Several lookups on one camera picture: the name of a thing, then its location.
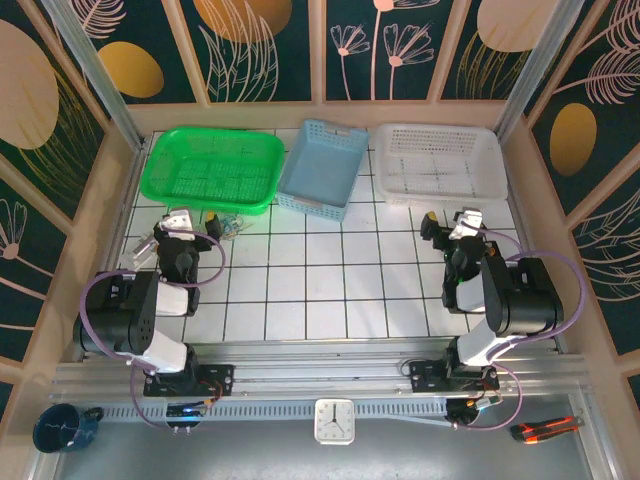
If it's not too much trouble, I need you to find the bundle of rubber bands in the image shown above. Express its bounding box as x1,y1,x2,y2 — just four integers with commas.
219,214,247,242

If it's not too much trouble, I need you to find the clear plastic bag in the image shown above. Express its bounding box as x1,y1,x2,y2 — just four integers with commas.
119,235,157,267

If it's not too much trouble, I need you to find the green plastic basket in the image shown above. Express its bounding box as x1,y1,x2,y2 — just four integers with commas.
139,126,285,217

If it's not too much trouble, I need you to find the white plastic basket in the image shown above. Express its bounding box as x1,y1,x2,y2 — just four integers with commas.
374,123,508,207

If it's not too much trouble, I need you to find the blue plastic basket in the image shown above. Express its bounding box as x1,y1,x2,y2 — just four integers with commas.
276,118,372,224

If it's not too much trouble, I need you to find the small controller board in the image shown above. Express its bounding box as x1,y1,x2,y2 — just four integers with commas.
446,396,503,430
166,402,207,432

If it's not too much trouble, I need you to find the orange black utility knife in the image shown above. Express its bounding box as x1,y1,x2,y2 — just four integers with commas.
510,415,585,445

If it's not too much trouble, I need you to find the white square clock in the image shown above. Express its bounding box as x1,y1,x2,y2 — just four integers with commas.
313,398,355,445

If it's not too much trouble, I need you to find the dark blue mug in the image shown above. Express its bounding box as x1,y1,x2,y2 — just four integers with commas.
33,404,105,455

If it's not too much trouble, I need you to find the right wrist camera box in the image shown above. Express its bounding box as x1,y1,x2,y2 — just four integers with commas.
448,208,485,241

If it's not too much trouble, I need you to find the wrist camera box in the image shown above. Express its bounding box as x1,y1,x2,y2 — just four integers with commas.
448,208,485,241
163,208,194,234

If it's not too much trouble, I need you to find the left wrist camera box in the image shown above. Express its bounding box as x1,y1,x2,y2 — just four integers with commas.
163,208,194,234

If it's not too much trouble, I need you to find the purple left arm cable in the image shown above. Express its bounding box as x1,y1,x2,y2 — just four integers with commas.
81,229,227,432

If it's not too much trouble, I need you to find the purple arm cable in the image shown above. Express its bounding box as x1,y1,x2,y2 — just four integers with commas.
452,222,586,432
81,229,227,432

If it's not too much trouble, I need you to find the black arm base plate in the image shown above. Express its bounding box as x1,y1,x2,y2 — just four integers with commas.
143,363,236,397
408,360,501,394

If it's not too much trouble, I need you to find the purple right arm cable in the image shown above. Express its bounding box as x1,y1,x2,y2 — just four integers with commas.
452,222,586,432

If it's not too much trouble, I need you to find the grey slotted cable duct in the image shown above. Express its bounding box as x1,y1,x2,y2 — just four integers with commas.
97,398,451,422

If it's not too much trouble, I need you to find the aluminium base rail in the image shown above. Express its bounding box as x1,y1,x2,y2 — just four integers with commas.
49,339,591,401

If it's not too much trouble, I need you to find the aluminium frame post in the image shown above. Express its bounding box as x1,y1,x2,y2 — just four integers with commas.
494,0,560,146
42,0,147,151

